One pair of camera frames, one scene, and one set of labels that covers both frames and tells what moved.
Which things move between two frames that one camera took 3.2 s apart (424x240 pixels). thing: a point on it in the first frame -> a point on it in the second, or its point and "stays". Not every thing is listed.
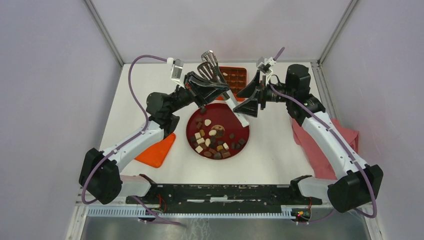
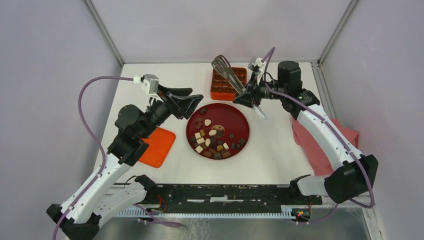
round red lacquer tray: [216, 134] stays
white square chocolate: [197, 135] stays
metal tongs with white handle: [209, 69] -> [226, 69]
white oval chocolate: [212, 132] stays
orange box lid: [156, 155] stays
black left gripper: [202, 94] -> [186, 104]
